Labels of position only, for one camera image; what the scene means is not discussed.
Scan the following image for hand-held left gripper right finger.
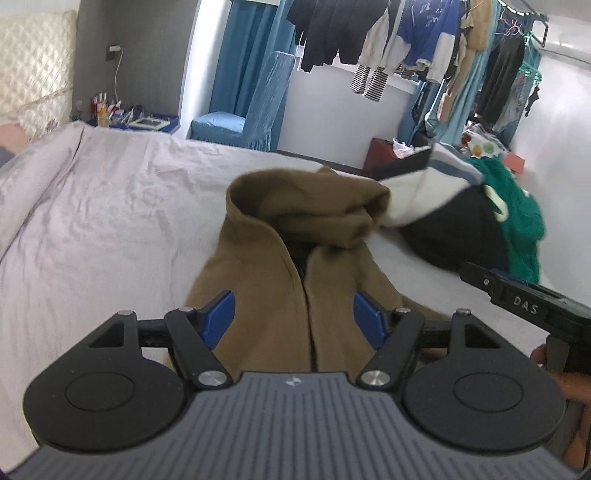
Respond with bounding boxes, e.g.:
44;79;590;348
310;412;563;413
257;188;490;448
353;292;520;389

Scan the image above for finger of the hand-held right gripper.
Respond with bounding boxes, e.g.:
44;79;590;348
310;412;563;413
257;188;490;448
459;261;498;301

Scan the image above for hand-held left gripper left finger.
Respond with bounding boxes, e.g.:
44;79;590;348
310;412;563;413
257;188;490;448
69;291;236;391

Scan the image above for brown hoodie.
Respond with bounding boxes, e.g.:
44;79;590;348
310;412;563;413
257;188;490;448
185;166;458;376

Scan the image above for person's right forearm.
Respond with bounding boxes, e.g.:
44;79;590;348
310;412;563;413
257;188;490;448
561;402;591;469

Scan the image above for hanging clothes on rack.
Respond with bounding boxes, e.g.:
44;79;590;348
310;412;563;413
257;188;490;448
399;28;483;148

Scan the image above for person's right hand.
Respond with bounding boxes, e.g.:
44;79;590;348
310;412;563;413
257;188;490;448
530;346;591;404

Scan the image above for green fleece garment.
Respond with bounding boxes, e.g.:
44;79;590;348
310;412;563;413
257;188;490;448
471;157;548;284

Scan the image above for white grey striped sweater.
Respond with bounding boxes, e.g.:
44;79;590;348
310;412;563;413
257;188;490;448
374;143;485;228

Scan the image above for white spotted print pillow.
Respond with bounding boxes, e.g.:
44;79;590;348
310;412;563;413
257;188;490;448
462;129;509;158

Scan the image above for dark red cabinet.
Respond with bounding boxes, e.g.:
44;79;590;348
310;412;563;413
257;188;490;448
362;137;409;178

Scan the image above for blue tray with small bottles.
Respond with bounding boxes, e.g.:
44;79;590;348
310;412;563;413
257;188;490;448
90;92;181;134

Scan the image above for blue covered chair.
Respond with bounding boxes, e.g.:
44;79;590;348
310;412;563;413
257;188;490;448
191;51;295;153

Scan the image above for black white striped hanging garment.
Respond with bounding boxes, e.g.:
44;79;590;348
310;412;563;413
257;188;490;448
352;65;389;101

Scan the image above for beige hanging garment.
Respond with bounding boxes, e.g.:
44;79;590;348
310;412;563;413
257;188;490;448
438;0;496;121

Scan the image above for blue white hanging jacket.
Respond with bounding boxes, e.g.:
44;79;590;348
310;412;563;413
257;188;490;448
358;0;462;84

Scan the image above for blue curtain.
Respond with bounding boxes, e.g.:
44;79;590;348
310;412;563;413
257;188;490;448
210;0;296;116

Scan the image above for black hanging jacket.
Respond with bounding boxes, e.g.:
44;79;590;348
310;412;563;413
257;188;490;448
286;0;393;73

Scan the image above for cream quilted headboard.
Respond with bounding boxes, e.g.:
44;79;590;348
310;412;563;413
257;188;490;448
0;10;77;139

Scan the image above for white charging cable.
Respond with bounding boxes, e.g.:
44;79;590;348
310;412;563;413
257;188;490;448
112;51;126;108

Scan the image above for ceiling clothes rail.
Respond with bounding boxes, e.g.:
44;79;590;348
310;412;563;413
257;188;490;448
499;0;551;47

